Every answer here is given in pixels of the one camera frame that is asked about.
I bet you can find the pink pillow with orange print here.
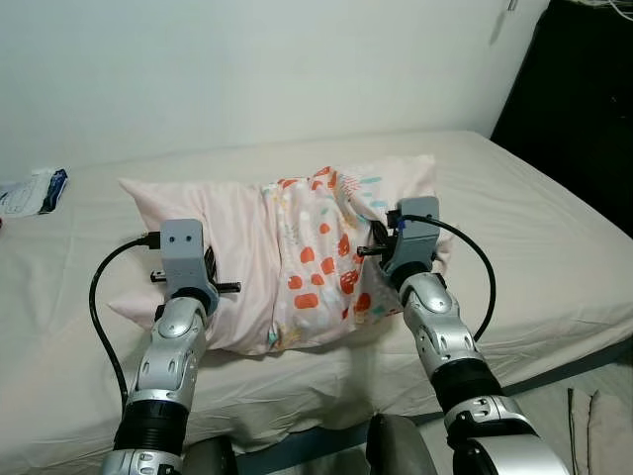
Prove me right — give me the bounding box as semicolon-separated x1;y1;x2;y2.
107;153;451;355

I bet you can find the bed with cream sheet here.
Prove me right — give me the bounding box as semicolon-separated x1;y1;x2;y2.
0;129;633;475

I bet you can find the grey robot left leg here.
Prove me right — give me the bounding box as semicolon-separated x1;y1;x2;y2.
183;435;238;475

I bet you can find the grey robot leg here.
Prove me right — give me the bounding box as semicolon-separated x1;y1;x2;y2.
183;435;238;475
366;414;436;475

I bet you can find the blue and white packet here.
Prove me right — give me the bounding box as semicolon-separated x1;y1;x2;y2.
0;168;70;219

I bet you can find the grey robot right leg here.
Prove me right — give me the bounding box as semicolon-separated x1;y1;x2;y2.
366;414;436;475

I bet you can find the black wardrobe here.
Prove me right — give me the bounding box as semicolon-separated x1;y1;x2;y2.
490;0;633;234

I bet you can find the beige folded cushion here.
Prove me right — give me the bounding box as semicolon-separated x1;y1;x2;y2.
566;388;633;475

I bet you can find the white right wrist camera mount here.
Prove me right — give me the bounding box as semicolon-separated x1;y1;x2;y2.
381;196;441;278

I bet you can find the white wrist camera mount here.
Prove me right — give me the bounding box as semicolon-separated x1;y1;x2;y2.
381;196;441;278
158;219;214;298

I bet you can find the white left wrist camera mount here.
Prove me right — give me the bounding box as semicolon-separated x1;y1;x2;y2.
158;219;214;298

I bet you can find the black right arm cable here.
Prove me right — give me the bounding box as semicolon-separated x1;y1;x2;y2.
396;213;497;342

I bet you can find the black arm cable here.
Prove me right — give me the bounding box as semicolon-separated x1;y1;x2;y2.
89;234;161;407
396;213;497;342

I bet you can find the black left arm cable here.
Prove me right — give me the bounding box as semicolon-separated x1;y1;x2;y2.
89;234;161;407

